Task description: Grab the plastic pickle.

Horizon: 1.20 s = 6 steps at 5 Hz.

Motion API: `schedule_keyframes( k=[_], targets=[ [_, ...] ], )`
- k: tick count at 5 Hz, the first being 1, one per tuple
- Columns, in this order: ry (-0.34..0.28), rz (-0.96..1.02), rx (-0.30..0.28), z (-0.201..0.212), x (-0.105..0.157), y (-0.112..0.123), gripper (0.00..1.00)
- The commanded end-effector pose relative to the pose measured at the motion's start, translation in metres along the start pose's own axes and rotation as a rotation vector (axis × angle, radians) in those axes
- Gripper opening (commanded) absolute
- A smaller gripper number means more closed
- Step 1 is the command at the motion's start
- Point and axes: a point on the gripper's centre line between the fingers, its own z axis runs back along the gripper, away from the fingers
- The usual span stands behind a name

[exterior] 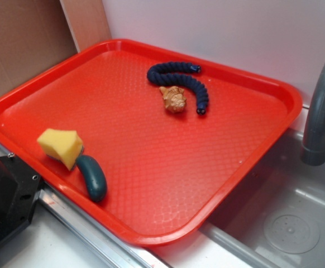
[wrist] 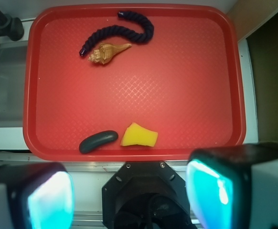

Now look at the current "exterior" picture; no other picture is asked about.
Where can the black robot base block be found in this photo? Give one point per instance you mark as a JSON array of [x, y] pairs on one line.
[[20, 187]]

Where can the dark green plastic pickle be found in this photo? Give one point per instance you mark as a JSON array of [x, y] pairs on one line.
[[94, 177]]

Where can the red plastic serving tray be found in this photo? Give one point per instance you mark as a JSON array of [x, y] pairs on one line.
[[166, 173]]

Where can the tan conch seashell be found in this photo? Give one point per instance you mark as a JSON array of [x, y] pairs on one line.
[[173, 98]]

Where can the yellow sponge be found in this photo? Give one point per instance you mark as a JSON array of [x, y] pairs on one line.
[[63, 145]]

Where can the grey plastic sink basin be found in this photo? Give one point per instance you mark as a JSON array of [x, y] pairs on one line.
[[275, 217]]

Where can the grey sink faucet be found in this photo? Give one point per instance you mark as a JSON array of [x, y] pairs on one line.
[[313, 143]]

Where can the brown cardboard panel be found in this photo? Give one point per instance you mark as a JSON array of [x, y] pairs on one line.
[[36, 35]]

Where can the silver metal rail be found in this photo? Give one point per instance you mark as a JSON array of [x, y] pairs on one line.
[[61, 235]]

